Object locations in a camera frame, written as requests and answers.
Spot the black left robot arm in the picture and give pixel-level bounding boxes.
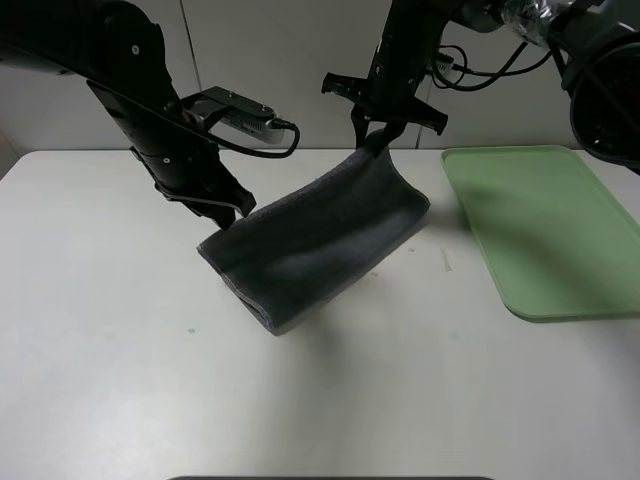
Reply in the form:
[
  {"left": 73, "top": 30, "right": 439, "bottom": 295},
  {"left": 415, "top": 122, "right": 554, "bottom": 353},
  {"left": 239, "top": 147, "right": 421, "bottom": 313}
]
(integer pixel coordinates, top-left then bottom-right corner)
[{"left": 1, "top": 1, "right": 256, "bottom": 229}]

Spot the grey towel with orange stripes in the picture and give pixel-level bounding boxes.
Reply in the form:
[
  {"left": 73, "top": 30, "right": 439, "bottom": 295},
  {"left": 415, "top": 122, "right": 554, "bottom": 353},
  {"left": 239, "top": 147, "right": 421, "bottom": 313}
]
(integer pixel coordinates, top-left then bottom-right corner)
[{"left": 198, "top": 147, "right": 430, "bottom": 335}]

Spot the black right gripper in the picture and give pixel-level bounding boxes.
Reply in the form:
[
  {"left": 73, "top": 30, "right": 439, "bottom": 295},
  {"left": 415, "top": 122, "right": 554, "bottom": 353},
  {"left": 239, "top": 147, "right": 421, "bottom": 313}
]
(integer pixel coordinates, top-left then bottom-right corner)
[{"left": 321, "top": 9, "right": 448, "bottom": 156}]

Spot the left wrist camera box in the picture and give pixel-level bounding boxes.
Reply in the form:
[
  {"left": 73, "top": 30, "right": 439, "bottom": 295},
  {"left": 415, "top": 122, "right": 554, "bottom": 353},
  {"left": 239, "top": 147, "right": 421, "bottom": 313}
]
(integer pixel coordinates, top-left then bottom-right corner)
[{"left": 182, "top": 86, "right": 297, "bottom": 145}]

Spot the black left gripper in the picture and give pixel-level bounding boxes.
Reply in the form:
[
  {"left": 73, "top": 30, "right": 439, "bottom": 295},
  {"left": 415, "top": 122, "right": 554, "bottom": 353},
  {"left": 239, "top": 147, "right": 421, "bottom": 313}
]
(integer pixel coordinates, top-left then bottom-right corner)
[{"left": 88, "top": 82, "right": 256, "bottom": 229}]

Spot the green plastic tray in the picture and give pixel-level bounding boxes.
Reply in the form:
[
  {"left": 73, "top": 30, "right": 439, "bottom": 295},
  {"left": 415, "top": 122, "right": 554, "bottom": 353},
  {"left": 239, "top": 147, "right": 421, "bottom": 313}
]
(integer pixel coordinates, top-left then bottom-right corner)
[{"left": 442, "top": 146, "right": 639, "bottom": 323}]

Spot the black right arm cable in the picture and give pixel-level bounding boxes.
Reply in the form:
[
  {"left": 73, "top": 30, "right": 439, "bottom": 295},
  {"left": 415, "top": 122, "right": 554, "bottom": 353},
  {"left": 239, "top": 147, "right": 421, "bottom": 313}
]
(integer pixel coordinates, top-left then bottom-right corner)
[{"left": 429, "top": 29, "right": 561, "bottom": 94}]

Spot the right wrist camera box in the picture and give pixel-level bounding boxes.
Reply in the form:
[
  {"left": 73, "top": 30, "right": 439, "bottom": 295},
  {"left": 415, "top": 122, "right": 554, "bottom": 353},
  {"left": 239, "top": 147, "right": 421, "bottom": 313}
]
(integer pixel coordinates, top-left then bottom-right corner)
[{"left": 426, "top": 52, "right": 455, "bottom": 81}]

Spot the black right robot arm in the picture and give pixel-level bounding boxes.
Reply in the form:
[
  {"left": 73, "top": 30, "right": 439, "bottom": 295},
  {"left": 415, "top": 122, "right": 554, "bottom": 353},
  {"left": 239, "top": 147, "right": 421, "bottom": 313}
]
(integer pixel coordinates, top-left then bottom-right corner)
[{"left": 322, "top": 1, "right": 639, "bottom": 172}]

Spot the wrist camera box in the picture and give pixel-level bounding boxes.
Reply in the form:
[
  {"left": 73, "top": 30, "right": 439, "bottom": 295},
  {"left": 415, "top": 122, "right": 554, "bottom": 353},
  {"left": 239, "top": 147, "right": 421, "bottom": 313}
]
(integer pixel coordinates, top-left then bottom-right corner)
[
  {"left": 182, "top": 86, "right": 297, "bottom": 145},
  {"left": 426, "top": 52, "right": 455, "bottom": 81}
]

